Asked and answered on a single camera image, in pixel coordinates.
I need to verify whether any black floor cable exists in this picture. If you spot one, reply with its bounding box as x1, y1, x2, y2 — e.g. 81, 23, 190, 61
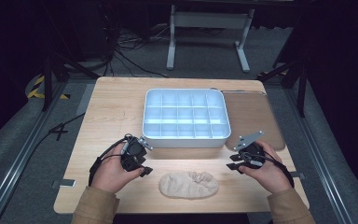
27, 112, 87, 157

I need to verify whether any black tape cross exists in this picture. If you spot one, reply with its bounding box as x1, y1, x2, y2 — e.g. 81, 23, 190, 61
48, 122, 70, 142

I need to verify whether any hand-held gripper black cable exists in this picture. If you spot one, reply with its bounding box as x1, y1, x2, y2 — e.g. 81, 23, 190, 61
88, 135, 129, 188
251, 151, 296, 189

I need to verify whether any right hand-held gripper black cable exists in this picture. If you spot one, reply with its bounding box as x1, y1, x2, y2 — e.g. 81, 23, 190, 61
251, 151, 296, 189

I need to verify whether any person's left hand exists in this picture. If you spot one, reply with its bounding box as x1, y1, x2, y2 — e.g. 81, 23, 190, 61
90, 143, 145, 194

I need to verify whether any aluminium floor rail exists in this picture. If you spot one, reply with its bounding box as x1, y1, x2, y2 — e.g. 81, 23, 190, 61
0, 81, 69, 224
282, 88, 357, 224

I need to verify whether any white divided storage box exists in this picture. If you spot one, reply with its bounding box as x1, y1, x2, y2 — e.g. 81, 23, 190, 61
142, 88, 232, 149

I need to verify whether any brown flat lid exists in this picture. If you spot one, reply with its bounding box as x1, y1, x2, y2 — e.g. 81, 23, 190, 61
222, 90, 286, 152

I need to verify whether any person's right hand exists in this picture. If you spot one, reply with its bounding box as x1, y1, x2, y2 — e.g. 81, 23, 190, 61
238, 140, 285, 194

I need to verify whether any white metal desk frame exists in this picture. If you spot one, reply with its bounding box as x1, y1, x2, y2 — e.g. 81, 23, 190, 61
166, 4, 255, 74

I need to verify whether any yellow and black floor tape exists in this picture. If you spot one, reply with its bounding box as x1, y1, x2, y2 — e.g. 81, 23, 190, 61
27, 75, 71, 101

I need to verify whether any black metal stand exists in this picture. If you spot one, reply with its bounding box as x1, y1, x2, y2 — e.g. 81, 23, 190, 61
41, 50, 101, 112
256, 57, 310, 119

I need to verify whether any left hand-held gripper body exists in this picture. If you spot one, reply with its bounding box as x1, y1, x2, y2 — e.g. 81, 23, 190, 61
119, 133, 154, 173

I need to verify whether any bundle of black floor cables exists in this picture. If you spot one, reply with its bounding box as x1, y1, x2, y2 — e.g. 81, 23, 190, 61
102, 26, 170, 79

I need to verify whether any grey flat floor strip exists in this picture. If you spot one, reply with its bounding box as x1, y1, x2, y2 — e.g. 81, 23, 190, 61
76, 82, 96, 117

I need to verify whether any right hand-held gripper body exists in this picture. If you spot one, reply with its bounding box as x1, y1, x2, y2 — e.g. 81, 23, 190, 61
232, 130, 267, 171

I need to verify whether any small metal table bracket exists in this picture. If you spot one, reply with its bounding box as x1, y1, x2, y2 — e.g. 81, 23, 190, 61
288, 171, 306, 180
51, 178, 76, 189

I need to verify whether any left hand-held gripper black cable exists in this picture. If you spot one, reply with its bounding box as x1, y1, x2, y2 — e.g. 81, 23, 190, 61
88, 135, 129, 188

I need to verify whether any beige sock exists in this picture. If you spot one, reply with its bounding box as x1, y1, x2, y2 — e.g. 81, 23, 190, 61
158, 171, 220, 200

